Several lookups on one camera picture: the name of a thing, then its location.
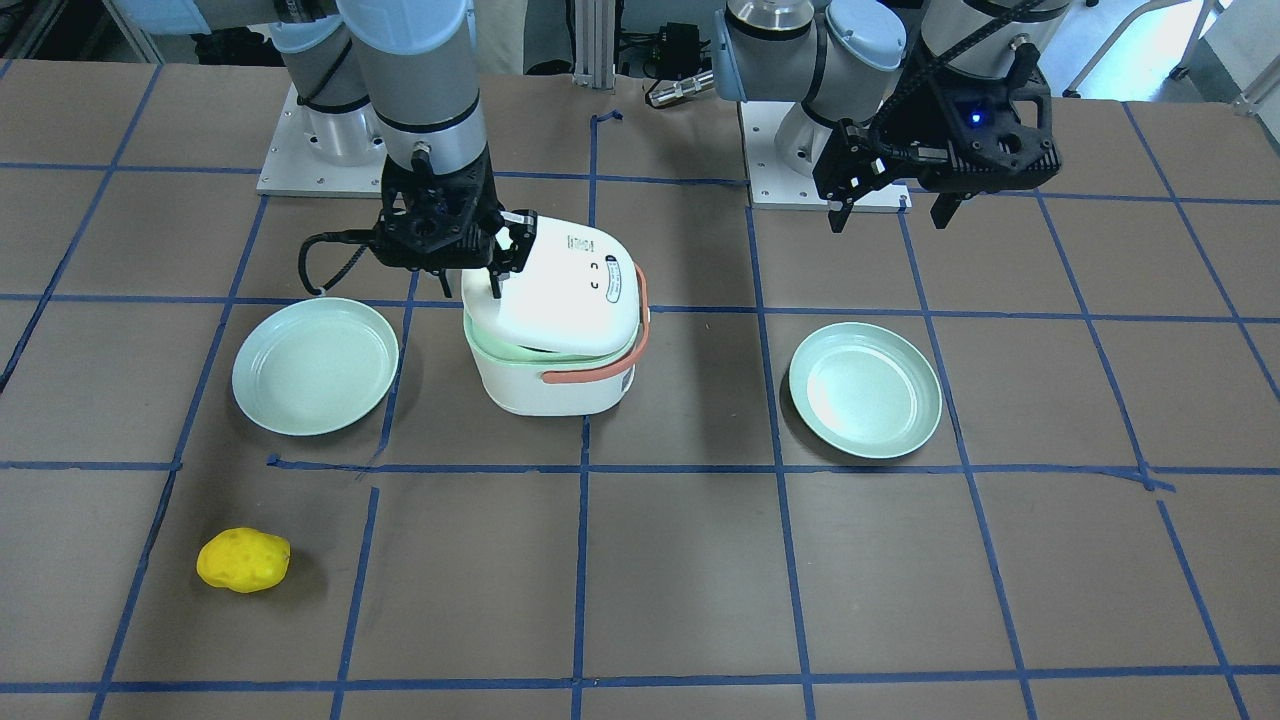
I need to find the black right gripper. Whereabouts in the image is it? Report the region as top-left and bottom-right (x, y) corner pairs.
(372, 158), (538, 300)

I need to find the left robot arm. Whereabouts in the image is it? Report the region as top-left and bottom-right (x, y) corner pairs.
(712, 1), (1069, 233)

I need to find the yellow toy potato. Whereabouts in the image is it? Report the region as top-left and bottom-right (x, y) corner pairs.
(196, 527), (291, 594)

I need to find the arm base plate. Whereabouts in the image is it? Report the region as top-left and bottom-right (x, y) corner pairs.
(739, 100), (913, 213)
(256, 79), (521, 199)

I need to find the light green plate far side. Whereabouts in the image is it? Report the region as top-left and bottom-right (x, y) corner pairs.
(787, 322), (943, 460)

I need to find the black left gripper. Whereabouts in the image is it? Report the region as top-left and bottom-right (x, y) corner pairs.
(812, 41), (1061, 233)

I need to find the white rice cooker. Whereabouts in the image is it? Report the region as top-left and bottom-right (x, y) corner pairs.
(460, 217), (650, 416)

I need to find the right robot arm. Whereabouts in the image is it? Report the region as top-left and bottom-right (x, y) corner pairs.
(122, 1), (538, 299)

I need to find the light green plate near potato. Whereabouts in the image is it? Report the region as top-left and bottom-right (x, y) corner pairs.
(230, 296), (401, 437)

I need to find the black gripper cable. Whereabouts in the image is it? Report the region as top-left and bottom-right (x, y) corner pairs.
(298, 231), (387, 297)

